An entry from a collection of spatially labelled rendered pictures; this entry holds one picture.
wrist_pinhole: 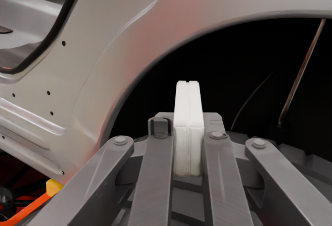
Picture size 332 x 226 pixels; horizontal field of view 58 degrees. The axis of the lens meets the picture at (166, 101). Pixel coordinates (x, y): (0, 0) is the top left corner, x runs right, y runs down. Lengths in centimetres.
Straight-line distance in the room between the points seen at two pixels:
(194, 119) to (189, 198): 13
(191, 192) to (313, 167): 13
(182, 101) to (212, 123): 2
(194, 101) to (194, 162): 4
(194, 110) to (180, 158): 3
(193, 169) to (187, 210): 11
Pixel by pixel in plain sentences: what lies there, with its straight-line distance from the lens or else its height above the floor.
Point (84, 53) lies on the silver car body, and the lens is 67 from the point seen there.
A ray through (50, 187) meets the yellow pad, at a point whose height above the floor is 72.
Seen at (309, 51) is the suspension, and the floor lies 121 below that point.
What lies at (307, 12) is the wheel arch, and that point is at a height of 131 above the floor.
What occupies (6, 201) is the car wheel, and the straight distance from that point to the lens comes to 132.
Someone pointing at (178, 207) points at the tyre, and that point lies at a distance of 26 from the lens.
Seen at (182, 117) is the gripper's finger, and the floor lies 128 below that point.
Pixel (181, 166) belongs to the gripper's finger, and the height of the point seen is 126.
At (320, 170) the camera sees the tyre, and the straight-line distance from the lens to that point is 35.
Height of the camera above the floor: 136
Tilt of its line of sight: 27 degrees down
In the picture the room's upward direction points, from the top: 9 degrees clockwise
